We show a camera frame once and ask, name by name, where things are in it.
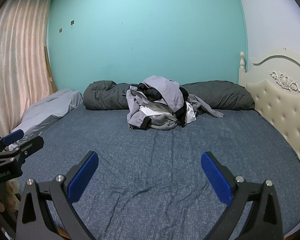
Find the black garment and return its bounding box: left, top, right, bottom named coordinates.
left=136, top=82, right=165, bottom=103

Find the dark grey duvet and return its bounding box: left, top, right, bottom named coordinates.
left=83, top=80, right=255, bottom=111

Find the grey jacket with black cuffs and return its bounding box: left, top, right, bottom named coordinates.
left=126, top=75, right=190, bottom=130

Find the bed with blue sheet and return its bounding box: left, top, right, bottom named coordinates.
left=11, top=104, right=300, bottom=240

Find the pink curtain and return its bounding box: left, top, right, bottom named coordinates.
left=0, top=0, right=52, bottom=140

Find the wooden plank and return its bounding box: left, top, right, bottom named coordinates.
left=44, top=45, right=58, bottom=93

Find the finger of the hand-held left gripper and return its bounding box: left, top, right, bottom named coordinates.
left=9, top=137, right=44, bottom=160
left=0, top=129, right=24, bottom=153

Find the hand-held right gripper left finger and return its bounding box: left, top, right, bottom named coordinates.
left=16, top=151, right=99, bottom=240

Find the person's left hand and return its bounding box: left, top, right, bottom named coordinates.
left=0, top=179, right=22, bottom=213

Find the pile of clothes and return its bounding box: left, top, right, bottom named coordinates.
left=139, top=102, right=198, bottom=124

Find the cream tufted headboard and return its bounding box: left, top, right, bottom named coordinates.
left=238, top=47, right=300, bottom=178

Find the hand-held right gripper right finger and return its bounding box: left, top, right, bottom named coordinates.
left=201, top=151, right=284, bottom=240

